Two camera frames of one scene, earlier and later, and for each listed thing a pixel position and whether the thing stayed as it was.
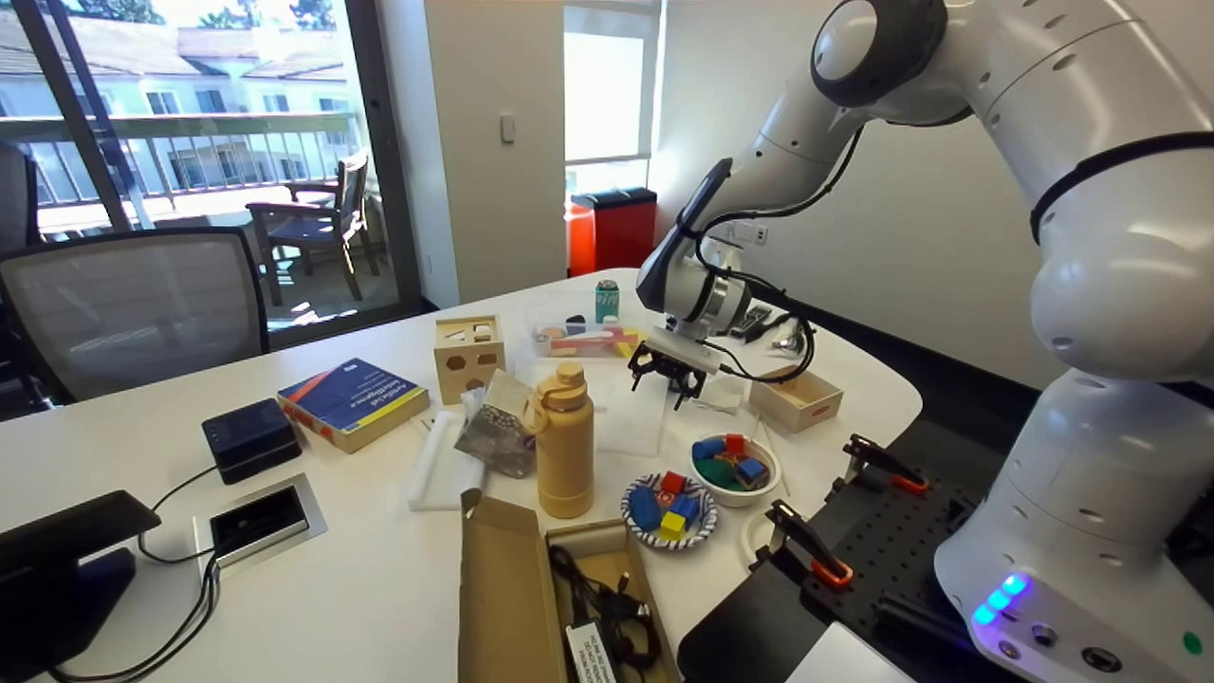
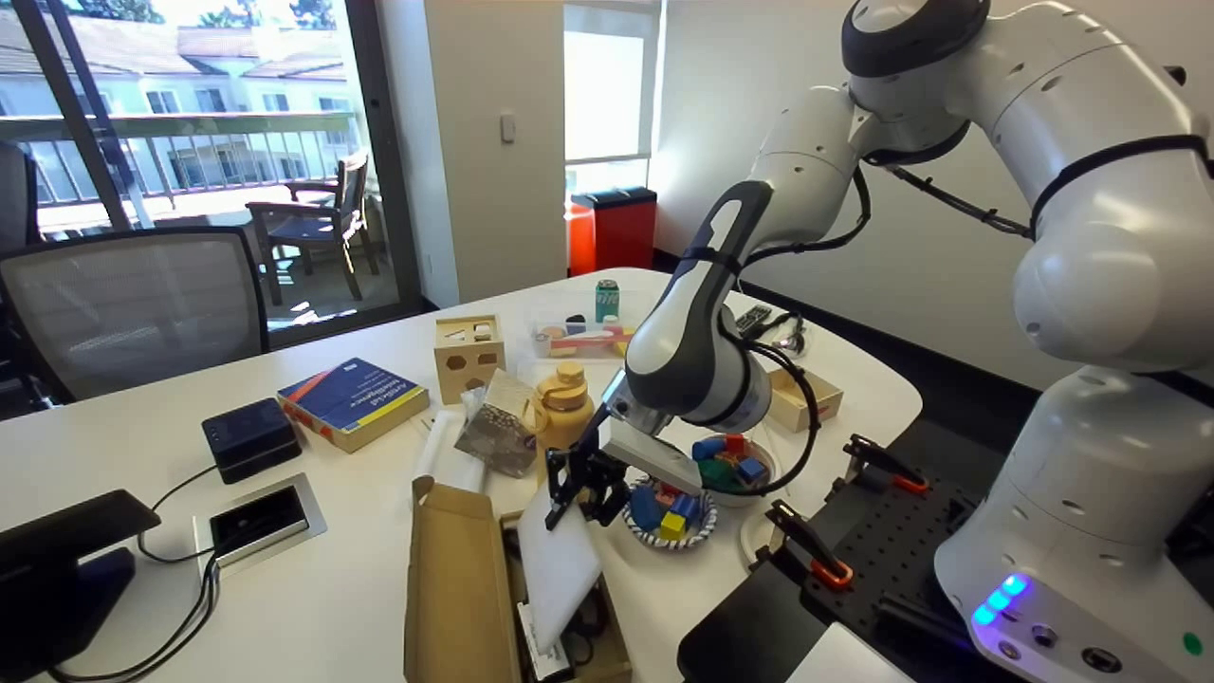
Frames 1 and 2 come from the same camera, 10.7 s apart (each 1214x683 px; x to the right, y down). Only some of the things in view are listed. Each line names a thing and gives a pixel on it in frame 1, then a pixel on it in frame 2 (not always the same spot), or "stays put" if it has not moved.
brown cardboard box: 524,586 -> 460,600
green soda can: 605,299 stays put
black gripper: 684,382 -> 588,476
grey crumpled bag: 499,440 stays put
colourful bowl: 669,510 stays put
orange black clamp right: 875,463 stays put
